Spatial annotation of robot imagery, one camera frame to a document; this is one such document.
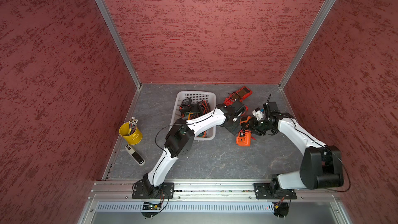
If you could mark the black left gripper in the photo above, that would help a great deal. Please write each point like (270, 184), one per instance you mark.
(231, 128)

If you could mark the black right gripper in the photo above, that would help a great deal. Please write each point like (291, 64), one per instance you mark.
(253, 127)

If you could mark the dark red multimeter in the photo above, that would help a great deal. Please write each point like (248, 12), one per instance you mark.
(241, 94)

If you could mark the orange long multimeter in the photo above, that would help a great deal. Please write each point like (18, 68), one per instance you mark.
(244, 136)

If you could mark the green multimeter face down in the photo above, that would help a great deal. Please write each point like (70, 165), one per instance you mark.
(201, 107)

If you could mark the white plastic perforated basket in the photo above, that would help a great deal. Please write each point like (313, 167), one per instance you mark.
(195, 96)

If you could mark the red clamp meter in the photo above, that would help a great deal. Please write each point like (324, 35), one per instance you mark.
(229, 101)

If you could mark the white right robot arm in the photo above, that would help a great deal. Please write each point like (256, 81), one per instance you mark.
(321, 165)

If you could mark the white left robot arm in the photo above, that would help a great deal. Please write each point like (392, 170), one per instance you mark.
(180, 137)

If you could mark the metal probes in cup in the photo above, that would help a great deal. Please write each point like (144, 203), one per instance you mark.
(132, 124)

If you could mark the yellow cup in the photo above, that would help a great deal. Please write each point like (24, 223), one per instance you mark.
(133, 136)

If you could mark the white black remote tester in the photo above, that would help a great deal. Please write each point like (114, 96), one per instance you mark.
(135, 155)

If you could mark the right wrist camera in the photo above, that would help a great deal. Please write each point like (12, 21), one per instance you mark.
(269, 109)

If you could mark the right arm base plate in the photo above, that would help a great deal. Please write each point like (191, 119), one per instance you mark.
(272, 191)

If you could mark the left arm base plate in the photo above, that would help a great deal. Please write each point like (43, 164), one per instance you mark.
(164, 191)

